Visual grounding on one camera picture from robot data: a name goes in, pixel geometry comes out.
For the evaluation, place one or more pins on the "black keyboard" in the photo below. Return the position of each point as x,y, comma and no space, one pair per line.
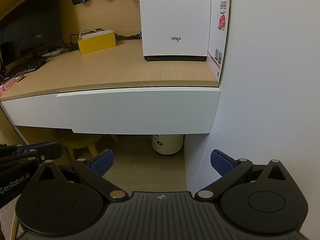
26,66

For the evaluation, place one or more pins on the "wide white drawer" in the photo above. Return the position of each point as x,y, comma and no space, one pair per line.
140,110

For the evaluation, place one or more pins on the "narrow white drawer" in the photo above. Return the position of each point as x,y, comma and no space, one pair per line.
30,112

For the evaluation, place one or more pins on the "white quilted bedding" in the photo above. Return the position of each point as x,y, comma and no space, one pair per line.
6,225

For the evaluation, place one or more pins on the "black computer monitor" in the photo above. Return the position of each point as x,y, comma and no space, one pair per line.
27,22

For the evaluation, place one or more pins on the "white printed leaflet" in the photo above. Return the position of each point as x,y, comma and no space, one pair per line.
220,42

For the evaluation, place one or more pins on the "small rose gold object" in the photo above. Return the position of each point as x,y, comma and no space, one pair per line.
20,77

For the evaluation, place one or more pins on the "white extension socket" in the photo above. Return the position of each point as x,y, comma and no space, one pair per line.
53,52

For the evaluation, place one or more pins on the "white computer case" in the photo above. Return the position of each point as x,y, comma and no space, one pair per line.
175,15

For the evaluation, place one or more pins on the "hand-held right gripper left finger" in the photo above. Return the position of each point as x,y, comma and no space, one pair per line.
101,163

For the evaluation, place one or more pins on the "pink glittery object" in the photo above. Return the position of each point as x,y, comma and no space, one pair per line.
6,87

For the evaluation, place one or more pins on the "yellow cardboard box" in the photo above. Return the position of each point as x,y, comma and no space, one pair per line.
96,43

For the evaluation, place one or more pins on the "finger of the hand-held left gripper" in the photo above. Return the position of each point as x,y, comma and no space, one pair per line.
35,146
51,150

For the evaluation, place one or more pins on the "green stool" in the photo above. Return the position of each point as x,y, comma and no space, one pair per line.
75,141

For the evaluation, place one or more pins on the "white round bin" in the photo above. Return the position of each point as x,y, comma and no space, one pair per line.
166,145

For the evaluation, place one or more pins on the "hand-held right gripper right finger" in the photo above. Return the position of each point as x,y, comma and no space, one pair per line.
221,163

